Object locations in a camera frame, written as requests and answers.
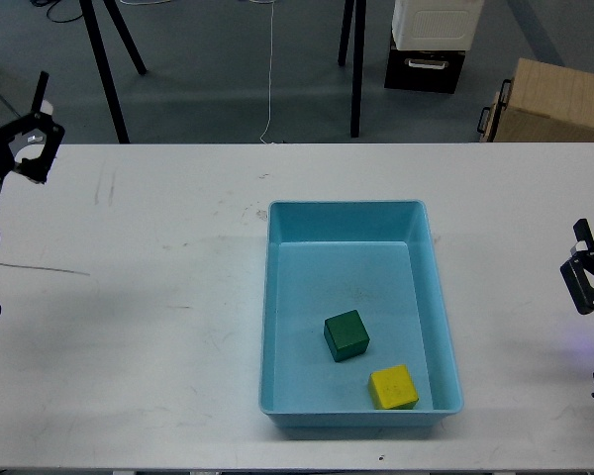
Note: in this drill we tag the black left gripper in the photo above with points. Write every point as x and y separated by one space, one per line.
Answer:
35 169

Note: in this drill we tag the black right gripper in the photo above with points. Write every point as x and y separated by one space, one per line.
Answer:
576 270

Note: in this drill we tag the yellow wooden block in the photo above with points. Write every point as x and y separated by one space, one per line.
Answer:
392 388

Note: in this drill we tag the green wooden block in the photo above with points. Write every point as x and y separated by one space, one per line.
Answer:
346 335

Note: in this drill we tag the white plastic appliance box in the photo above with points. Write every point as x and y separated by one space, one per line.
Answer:
435 25

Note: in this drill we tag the blue plastic bin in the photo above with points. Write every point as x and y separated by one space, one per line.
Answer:
327 258

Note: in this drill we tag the black storage crate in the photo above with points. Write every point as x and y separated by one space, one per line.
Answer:
436 71

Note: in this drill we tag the black right table legs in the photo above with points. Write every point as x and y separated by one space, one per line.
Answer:
354 22

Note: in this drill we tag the wooden box with handles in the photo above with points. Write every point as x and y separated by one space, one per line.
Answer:
541 103

